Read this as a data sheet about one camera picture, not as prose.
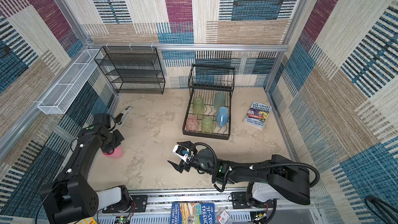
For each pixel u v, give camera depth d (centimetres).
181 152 60
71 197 40
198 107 101
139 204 73
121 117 102
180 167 65
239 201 73
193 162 65
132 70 111
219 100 104
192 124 95
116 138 73
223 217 69
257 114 102
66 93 73
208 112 105
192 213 69
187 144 70
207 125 91
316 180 44
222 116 92
